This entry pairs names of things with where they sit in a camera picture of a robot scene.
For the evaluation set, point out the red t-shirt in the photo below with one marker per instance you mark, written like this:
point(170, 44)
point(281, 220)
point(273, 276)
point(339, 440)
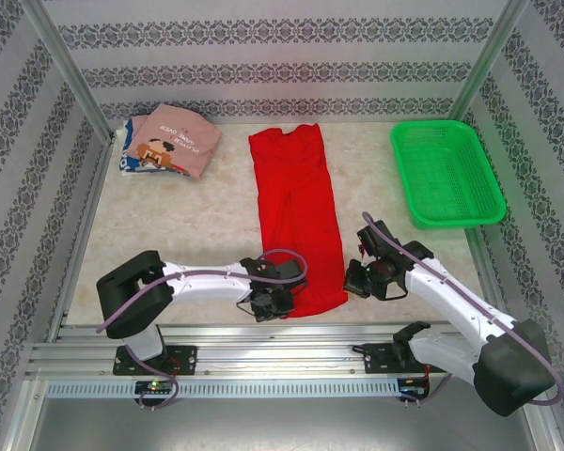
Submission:
point(296, 211)

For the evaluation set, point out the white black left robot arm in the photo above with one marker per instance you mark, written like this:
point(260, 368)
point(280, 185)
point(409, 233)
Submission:
point(202, 282)

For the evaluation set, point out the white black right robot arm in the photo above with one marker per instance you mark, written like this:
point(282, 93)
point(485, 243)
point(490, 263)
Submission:
point(456, 300)

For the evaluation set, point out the small circuit board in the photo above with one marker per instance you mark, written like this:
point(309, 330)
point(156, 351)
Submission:
point(413, 385)
point(155, 386)

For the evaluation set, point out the green plastic basket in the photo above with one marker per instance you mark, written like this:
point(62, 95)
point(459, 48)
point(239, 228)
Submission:
point(451, 174)

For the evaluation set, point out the pink pixel-print t-shirt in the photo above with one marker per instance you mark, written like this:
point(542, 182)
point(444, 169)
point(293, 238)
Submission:
point(178, 136)

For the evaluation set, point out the white t-shirt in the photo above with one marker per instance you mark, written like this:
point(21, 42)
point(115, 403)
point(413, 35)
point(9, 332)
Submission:
point(120, 134)

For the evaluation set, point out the aluminium mounting rail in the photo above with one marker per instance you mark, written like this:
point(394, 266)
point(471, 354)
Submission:
point(272, 357)

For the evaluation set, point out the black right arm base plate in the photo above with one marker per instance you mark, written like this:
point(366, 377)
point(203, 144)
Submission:
point(378, 357)

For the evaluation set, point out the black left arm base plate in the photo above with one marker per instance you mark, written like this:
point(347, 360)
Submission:
point(183, 359)

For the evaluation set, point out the aluminium frame post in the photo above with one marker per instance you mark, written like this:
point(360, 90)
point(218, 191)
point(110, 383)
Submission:
point(73, 70)
point(486, 70)

